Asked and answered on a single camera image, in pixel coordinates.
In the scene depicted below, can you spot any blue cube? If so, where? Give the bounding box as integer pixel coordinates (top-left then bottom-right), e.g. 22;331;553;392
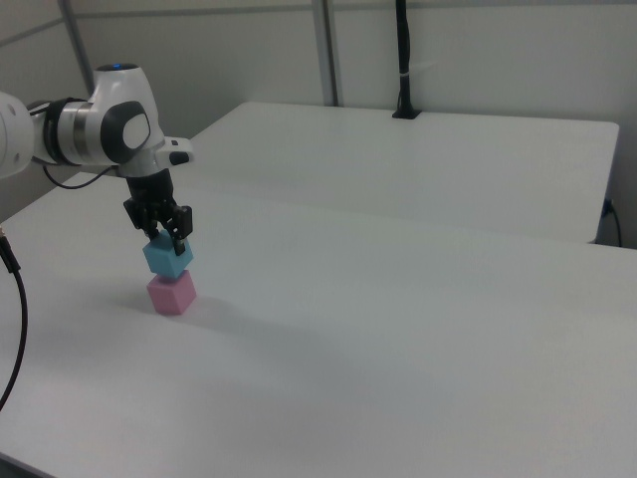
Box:
141;229;196;280

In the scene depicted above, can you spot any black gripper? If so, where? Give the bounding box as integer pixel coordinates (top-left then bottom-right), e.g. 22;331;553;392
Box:
122;168;195;257

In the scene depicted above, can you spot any pink cube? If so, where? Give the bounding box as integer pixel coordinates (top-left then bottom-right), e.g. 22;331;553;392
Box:
146;270;197;317

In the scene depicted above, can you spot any grey wall frame post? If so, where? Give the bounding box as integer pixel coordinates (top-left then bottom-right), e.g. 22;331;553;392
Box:
56;0;97;104
312;0;345;108

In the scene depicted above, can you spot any black camera stand pole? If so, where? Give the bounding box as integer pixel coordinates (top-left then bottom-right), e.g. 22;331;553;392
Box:
391;0;423;120

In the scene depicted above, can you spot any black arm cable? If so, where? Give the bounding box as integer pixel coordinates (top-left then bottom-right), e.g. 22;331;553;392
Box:
41;163;121;189

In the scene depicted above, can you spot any black wall power cable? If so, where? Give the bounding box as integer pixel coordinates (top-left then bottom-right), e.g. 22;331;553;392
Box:
601;198;624;247

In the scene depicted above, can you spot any thick black cable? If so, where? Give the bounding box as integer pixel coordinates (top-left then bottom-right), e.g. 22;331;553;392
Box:
0;225;28;412

